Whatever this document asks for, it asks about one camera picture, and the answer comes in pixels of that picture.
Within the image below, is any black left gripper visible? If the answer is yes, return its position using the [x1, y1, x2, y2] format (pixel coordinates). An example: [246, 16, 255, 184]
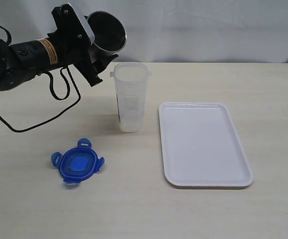
[47, 32, 118, 87]

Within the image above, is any stainless steel cup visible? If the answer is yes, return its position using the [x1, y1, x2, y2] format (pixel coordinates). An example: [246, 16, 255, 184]
[87, 11, 126, 62]

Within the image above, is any blue clip-lock lid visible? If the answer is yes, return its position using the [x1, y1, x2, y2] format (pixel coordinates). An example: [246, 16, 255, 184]
[51, 138, 105, 187]

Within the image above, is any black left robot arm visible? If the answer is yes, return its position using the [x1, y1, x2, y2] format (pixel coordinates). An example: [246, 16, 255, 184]
[0, 31, 118, 91]

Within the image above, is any clear plastic tall container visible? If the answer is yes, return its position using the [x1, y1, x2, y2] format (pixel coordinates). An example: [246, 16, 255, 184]
[110, 62, 151, 132]

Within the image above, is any white rectangular tray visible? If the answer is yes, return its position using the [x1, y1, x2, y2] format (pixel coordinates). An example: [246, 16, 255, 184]
[158, 102, 254, 188]

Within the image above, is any white backdrop curtain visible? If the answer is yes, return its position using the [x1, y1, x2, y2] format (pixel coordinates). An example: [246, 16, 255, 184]
[0, 0, 288, 64]

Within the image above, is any black braided cable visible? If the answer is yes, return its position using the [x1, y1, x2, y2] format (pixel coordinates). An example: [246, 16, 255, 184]
[0, 17, 82, 132]

